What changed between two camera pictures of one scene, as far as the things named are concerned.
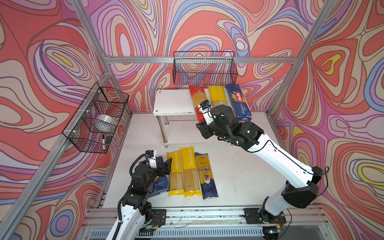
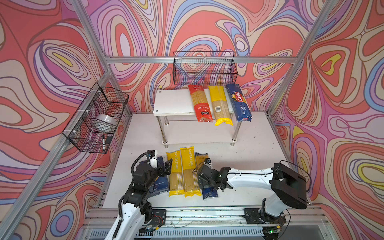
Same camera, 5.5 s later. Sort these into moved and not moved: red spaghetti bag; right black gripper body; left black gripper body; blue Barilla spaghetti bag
Moved: right black gripper body
Not moved: red spaghetti bag; left black gripper body; blue Barilla spaghetti bag
